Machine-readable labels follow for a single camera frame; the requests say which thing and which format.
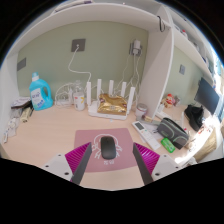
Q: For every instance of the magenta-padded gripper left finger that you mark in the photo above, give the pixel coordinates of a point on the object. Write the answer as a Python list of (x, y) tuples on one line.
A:
[(76, 157)]

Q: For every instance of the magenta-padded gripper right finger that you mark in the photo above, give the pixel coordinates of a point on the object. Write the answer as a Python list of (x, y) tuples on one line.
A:
[(148, 158)]

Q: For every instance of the black computer mouse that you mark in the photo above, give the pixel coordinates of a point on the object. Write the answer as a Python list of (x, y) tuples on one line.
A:
[(108, 148)]

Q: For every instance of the pink mouse pad with drawing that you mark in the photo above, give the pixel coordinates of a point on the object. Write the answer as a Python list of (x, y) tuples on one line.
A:
[(125, 136)]

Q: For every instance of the green flat case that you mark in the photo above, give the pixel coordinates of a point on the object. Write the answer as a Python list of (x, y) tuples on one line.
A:
[(168, 145)]

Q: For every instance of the white remote control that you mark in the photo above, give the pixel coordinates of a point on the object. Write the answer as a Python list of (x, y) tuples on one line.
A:
[(145, 133)]

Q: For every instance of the small jar with silver lid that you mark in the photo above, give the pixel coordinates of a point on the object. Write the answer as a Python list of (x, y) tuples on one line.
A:
[(141, 111)]

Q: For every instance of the white router with antennas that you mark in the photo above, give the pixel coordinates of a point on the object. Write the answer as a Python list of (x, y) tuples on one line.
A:
[(93, 110)]

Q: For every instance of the clear bottle with white label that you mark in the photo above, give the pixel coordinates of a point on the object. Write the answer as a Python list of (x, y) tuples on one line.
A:
[(79, 100)]

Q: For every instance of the red and white figurine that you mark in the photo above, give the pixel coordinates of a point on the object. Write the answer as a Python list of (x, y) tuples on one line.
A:
[(169, 100)]

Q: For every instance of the gold foil bag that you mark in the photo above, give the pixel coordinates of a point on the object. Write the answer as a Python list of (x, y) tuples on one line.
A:
[(112, 104)]

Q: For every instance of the small yellow box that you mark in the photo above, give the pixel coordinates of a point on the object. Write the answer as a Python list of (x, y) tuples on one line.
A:
[(26, 114)]

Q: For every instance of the clear plastic bag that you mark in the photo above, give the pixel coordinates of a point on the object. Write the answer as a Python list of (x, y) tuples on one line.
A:
[(11, 128)]

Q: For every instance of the blue detergent bottle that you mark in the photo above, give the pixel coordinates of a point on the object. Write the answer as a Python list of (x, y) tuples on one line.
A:
[(40, 95)]

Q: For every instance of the stack of printed booklets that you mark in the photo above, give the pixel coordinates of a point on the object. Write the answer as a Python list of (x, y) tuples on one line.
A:
[(20, 102)]

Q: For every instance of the white shelf unit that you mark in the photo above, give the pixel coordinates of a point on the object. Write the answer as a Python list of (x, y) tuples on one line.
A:
[(156, 73)]

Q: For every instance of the black monitor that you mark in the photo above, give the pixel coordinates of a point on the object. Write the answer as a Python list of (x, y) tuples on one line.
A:
[(206, 95)]

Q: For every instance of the small grey wall plate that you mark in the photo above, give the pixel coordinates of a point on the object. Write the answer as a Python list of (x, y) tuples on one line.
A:
[(182, 69)]

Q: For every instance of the grey blank wall plate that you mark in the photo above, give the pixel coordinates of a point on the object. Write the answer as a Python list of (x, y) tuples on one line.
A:
[(21, 64)]

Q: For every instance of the white wall charger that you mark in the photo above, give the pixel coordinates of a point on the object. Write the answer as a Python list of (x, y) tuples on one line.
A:
[(136, 46)]

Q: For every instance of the grey wall socket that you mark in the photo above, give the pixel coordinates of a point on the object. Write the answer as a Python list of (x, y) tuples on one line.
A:
[(78, 45)]

